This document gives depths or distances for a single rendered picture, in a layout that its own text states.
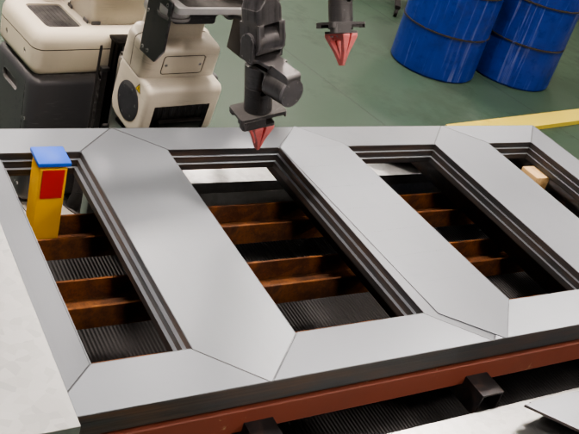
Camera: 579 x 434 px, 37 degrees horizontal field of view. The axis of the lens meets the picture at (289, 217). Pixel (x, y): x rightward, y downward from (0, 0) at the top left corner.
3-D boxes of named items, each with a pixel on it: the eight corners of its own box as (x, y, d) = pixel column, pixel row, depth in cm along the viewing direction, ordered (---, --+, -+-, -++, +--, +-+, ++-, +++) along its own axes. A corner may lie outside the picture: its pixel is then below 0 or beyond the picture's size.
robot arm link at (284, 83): (275, 21, 168) (241, 30, 163) (316, 44, 162) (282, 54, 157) (269, 77, 175) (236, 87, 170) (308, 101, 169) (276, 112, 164)
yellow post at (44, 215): (55, 252, 166) (67, 168, 156) (28, 255, 163) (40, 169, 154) (48, 238, 169) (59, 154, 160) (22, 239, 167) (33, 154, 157)
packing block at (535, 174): (544, 190, 226) (550, 177, 224) (531, 191, 223) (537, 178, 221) (530, 177, 230) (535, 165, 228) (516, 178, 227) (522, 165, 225)
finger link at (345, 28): (358, 65, 201) (357, 23, 200) (336, 65, 197) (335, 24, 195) (339, 65, 207) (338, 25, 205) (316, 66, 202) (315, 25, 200)
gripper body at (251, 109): (287, 118, 176) (289, 87, 171) (241, 129, 172) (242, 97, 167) (273, 102, 180) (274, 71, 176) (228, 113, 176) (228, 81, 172)
